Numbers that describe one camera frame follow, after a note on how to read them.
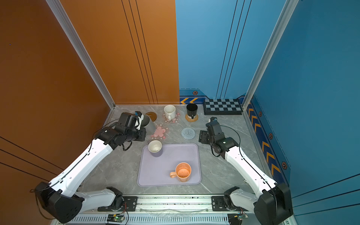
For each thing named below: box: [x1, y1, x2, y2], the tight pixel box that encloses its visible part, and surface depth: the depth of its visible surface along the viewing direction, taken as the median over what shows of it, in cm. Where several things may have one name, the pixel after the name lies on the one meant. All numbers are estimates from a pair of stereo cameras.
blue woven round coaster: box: [180, 127, 196, 140], surface depth 104 cm
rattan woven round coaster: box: [185, 113, 199, 123], surface depth 111 cm
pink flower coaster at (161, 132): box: [150, 123, 170, 141], surface depth 104 cm
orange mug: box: [169, 162, 192, 183], surface depth 80 cm
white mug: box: [163, 104, 176, 121], surface depth 107 cm
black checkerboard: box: [203, 98, 244, 115], surface depth 118 cm
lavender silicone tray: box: [137, 143, 202, 187], surface depth 92 cm
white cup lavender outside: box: [147, 139, 163, 158], surface depth 89 cm
